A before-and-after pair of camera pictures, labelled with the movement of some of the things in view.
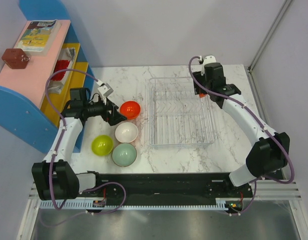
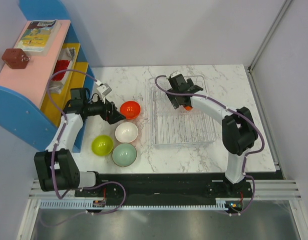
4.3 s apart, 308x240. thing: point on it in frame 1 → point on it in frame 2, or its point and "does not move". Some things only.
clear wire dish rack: (178, 117) does not move
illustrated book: (39, 36) does not move
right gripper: (197, 88) → (174, 101)
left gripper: (114, 117) does not move
